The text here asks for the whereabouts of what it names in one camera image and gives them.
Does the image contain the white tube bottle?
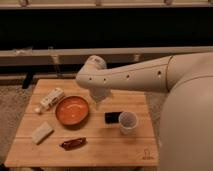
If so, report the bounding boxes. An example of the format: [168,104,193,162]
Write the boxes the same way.
[34,87,65,114]

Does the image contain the brown wrapped snack bar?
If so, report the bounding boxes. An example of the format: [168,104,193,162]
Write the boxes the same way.
[60,137,86,150]

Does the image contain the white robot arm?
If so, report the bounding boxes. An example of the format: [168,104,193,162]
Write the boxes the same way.
[76,52,213,171]

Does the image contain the white sponge block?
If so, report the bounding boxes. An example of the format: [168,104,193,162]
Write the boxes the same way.
[31,122,54,144]

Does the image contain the small black box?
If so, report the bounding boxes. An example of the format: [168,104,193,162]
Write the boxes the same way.
[105,112,120,124]

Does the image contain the orange ceramic bowl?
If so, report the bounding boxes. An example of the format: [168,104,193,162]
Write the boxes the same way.
[55,96,89,126]

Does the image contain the white paper cup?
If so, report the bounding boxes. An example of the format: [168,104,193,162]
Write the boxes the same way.
[118,112,139,134]

